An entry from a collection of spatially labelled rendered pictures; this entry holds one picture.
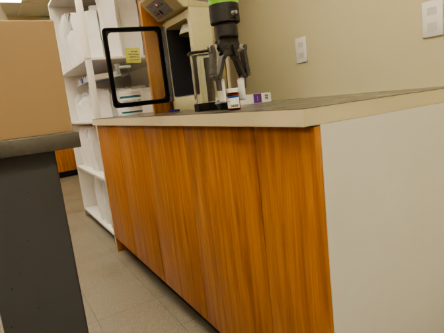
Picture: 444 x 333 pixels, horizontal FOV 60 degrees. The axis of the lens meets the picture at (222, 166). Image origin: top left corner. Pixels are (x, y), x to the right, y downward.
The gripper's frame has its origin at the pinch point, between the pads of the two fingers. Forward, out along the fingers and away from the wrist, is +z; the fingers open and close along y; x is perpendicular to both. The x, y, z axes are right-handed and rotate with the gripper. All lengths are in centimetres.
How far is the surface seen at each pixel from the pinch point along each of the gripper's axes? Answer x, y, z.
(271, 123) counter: -30.8, -10.9, 8.8
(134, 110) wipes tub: 130, 15, 3
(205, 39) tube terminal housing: 61, 30, -26
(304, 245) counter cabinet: -36, -8, 39
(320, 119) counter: -42.2, -6.5, 8.5
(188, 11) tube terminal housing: 61, 23, -39
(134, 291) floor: 94, -13, 100
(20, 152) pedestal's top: 0, -62, 9
